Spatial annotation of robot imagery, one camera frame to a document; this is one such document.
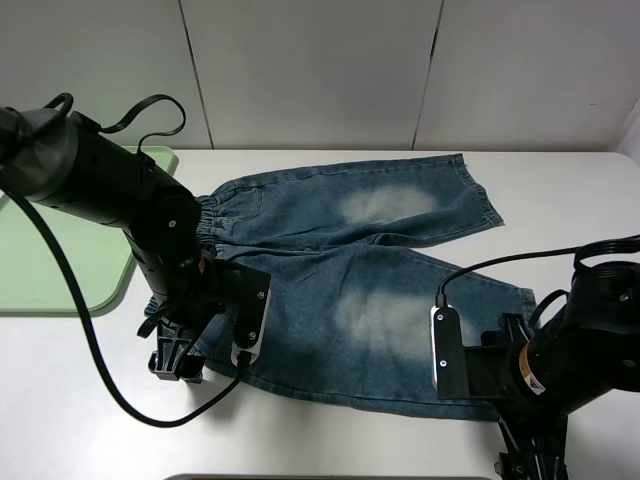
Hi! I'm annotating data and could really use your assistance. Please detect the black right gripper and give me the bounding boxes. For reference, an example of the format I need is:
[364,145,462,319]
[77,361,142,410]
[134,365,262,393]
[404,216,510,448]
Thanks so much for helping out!
[494,314,568,480]

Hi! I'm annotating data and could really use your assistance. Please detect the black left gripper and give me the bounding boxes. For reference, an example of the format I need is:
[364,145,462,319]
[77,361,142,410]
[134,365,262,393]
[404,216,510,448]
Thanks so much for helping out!
[144,252,235,384]

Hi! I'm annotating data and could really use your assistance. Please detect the children's blue denim shorts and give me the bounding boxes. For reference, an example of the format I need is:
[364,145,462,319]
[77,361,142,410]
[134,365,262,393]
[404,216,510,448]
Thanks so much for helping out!
[143,153,536,425]

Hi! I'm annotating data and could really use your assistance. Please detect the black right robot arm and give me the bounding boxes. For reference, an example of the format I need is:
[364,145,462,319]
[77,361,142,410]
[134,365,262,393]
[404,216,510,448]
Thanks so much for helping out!
[496,261,639,479]

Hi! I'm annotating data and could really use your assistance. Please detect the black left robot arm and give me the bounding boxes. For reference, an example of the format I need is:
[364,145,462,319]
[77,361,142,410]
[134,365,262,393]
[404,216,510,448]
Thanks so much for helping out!
[1,106,221,383]

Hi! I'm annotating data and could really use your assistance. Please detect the light green plastic tray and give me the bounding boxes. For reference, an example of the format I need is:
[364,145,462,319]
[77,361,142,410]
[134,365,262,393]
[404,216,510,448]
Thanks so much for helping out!
[0,145,180,317]

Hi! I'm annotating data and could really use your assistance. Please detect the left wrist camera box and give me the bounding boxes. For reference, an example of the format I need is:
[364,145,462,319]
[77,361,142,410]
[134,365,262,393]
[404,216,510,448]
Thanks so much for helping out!
[219,262,271,369]

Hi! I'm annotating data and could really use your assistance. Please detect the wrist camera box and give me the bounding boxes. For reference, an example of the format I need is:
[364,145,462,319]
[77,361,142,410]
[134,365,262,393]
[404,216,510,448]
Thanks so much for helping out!
[430,306,505,402]
[219,262,271,369]

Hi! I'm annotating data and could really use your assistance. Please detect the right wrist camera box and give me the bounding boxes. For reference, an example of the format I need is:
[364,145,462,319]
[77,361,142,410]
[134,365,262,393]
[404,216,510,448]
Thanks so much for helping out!
[430,306,505,402]

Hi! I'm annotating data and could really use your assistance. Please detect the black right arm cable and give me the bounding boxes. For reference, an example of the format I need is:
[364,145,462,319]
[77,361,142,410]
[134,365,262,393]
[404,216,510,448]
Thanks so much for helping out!
[435,238,640,306]

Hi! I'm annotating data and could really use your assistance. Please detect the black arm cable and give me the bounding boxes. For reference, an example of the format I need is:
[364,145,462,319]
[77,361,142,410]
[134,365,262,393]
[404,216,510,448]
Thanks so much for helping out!
[0,93,254,429]
[435,238,640,306]

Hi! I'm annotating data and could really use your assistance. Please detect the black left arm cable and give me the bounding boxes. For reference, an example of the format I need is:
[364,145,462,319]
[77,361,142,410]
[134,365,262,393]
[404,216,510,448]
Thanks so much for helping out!
[0,93,254,429]

